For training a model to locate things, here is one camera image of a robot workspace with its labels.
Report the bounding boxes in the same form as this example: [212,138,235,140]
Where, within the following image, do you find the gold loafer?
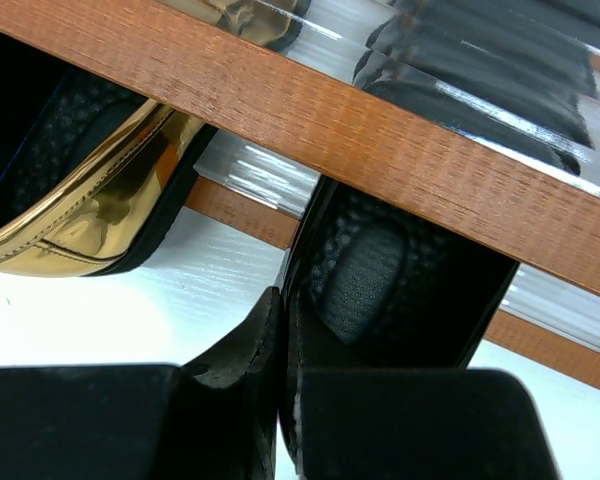
[0,0,311,279]

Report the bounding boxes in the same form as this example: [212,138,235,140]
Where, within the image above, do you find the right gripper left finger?
[0,287,280,479]

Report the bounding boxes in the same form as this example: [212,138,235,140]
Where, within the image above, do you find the orange wooden shoe shelf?
[0,1,600,389]

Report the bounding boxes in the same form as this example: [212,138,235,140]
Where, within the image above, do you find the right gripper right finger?
[280,292,558,479]

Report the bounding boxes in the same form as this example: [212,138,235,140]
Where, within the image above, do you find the black loafer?
[285,1,600,368]

